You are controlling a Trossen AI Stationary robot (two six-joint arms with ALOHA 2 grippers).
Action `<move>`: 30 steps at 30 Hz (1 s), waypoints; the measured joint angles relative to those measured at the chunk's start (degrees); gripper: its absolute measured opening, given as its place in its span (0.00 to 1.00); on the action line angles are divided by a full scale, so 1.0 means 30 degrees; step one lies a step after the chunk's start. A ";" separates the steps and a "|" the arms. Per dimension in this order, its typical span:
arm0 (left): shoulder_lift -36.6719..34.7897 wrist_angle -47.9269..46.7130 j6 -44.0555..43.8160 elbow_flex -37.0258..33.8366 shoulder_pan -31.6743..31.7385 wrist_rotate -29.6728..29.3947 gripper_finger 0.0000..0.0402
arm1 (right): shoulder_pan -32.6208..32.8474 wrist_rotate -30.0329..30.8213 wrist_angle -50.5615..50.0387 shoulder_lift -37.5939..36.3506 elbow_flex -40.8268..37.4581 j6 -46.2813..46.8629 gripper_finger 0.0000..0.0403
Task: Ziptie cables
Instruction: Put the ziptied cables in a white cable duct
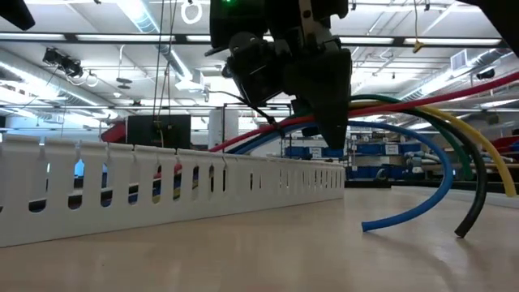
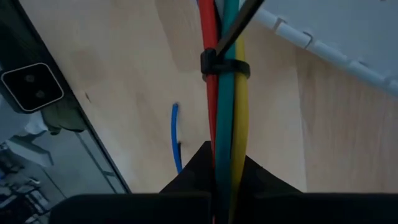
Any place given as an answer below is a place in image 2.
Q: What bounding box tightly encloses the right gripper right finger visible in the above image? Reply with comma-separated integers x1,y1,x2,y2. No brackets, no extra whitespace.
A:
231,155,398,224

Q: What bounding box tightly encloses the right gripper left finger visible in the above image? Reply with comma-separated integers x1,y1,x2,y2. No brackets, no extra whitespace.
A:
49,141,216,224

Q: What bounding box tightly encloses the multicolour wire harness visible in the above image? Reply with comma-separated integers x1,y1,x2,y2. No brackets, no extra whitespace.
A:
170,0,250,224

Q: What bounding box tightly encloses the black zip tie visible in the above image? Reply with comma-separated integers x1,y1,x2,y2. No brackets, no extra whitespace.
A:
200,0,266,82

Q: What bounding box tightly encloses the white slotted cable duct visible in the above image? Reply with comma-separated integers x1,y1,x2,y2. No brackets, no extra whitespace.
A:
214,0,398,97

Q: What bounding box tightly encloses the black silver-edged camera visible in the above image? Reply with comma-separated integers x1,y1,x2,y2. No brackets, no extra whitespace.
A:
0,62,65,114

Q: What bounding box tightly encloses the black aluminium table frame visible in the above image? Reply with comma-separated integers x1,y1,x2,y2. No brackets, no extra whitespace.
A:
0,0,131,194

